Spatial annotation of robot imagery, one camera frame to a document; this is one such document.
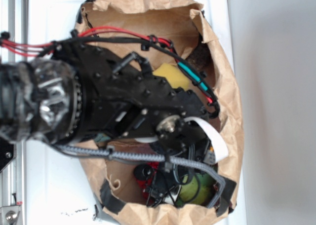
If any white flat ribbon cable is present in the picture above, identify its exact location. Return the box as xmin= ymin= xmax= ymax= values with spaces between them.
xmin=134 ymin=116 xmax=229 ymax=165

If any red wire bundle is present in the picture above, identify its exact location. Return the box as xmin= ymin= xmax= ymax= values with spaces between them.
xmin=0 ymin=26 xmax=218 ymax=107

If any green plush animal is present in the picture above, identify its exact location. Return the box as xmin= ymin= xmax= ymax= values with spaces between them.
xmin=176 ymin=173 xmax=216 ymax=207

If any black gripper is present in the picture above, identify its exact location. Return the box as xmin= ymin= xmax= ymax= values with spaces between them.
xmin=118 ymin=88 xmax=211 ymax=207

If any brown paper bag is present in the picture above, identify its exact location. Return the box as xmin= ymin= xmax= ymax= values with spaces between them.
xmin=75 ymin=0 xmax=244 ymax=225

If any grey braided cable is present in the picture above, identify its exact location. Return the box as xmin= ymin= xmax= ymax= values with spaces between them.
xmin=55 ymin=145 xmax=227 ymax=208

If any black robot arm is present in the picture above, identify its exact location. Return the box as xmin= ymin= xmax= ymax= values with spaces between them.
xmin=0 ymin=37 xmax=219 ymax=207

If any aluminium frame rail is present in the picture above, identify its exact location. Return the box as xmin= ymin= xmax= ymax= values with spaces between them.
xmin=0 ymin=0 xmax=28 ymax=225

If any yellow sponge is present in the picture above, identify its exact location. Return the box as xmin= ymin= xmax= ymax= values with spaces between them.
xmin=153 ymin=63 xmax=190 ymax=90

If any brown furry toy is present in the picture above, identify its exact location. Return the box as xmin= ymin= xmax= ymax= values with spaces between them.
xmin=186 ymin=43 xmax=213 ymax=71

